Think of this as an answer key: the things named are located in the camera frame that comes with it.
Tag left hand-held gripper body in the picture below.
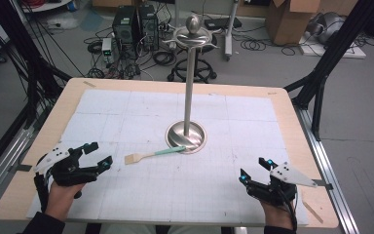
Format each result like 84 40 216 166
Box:
33 144 99 188

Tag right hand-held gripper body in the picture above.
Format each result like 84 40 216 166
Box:
248 161 318 208

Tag green-handled wooden spatula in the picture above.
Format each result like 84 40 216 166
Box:
124 145 187 166

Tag silver metal utensil rack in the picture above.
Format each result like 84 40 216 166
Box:
163 13 220 155

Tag person's left hand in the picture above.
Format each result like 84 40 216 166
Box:
44 180 86 222

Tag person's right hand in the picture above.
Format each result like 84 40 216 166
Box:
260 200 295 230

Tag white grid mat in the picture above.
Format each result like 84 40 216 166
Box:
25 89 310 227

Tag small grey power unit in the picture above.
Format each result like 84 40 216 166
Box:
101 37 115 64

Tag black wheeled stool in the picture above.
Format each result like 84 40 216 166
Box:
167 41 218 84

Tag black computer tower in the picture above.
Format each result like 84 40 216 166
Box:
137 4 161 52
111 5 140 60

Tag white foam board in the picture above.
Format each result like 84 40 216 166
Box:
298 31 368 60

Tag white stand pole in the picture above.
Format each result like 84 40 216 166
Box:
223 0 242 61

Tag cardboard box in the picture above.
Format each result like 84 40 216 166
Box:
265 0 322 46

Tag flat black box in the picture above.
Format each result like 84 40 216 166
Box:
204 16 243 31

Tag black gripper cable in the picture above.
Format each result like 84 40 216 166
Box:
276 186 299 232

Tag black gripper strap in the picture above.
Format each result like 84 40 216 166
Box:
33 173 51 213

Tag aluminium rail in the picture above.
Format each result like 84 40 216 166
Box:
293 105 360 234
0 126 36 214

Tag black frame struts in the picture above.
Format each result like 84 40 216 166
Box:
283 0 374 141
0 0 73 131

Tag coiled black cable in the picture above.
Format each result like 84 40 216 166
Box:
240 37 268 52
151 50 177 67

